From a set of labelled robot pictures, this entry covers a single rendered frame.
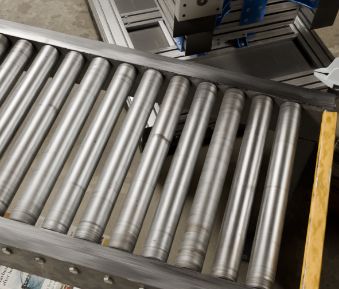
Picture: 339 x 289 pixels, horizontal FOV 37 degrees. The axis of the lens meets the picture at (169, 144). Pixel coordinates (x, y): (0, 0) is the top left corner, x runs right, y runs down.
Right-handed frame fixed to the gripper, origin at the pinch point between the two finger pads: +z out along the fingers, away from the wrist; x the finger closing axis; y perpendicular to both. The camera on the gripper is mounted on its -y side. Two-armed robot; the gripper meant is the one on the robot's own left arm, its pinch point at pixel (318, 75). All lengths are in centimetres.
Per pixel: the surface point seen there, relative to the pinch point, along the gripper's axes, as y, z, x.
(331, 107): 3.6, -3.1, 12.9
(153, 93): 2.9, 36.0, 20.2
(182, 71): 3.6, 31.3, 12.5
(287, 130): 3.6, 5.4, 22.3
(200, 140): 2.6, 22.7, 29.8
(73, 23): -77, 105, -80
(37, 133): 3, 56, 39
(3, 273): -75, 79, 45
